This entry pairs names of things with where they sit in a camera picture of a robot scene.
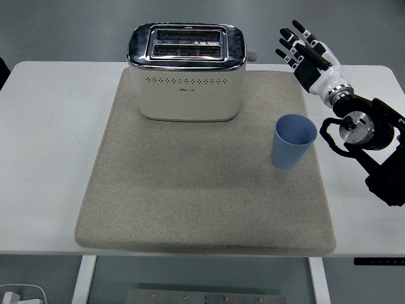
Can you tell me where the dark blurry object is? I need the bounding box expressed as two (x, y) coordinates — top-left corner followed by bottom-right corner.
(0, 56), (11, 92)

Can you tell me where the black table control panel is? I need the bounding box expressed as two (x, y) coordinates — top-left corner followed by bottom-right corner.
(353, 257), (405, 266)

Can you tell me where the blue plastic cup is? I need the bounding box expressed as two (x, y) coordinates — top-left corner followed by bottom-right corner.
(272, 114), (318, 170)

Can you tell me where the white table leg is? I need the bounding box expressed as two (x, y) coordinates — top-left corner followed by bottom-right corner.
(70, 255), (97, 304)
(308, 256), (332, 304)

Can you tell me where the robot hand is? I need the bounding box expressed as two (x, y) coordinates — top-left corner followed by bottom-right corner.
(274, 19), (352, 104)

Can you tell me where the white plug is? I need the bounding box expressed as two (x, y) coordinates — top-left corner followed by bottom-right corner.
(1, 291), (22, 304)

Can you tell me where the cream and chrome toaster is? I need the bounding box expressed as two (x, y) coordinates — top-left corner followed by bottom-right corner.
(127, 22), (258, 123)

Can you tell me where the beige felt mat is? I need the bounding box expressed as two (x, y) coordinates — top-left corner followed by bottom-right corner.
(74, 69), (337, 256)

